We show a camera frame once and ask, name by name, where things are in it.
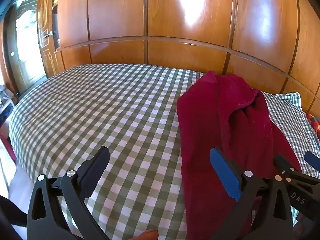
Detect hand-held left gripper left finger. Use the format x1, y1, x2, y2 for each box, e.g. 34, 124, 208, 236
27, 145, 110, 240

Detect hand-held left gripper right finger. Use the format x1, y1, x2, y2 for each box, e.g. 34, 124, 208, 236
209, 147, 295, 240

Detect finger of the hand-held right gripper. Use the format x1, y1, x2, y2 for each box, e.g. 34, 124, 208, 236
304, 151, 320, 172
273, 154, 320, 220

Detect dark red garment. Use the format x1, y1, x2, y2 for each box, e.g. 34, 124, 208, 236
176, 70, 303, 240

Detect person's left hand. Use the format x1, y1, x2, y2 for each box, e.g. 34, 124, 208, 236
132, 228, 159, 240

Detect red plaid pillow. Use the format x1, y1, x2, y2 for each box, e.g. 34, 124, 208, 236
306, 113, 320, 137

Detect green checked pillow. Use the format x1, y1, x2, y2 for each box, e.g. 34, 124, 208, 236
261, 92, 318, 179

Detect bed with green checked sheet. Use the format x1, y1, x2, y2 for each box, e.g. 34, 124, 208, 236
9, 64, 209, 240

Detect maroon fabric item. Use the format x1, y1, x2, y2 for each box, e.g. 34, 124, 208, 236
0, 132, 17, 163

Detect wooden door with inlay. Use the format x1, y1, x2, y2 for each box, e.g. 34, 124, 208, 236
37, 0, 66, 78

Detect wood framed glazed door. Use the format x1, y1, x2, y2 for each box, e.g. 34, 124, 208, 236
4, 0, 48, 94

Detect wooden wardrobe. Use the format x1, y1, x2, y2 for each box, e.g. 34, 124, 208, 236
54, 0, 320, 115

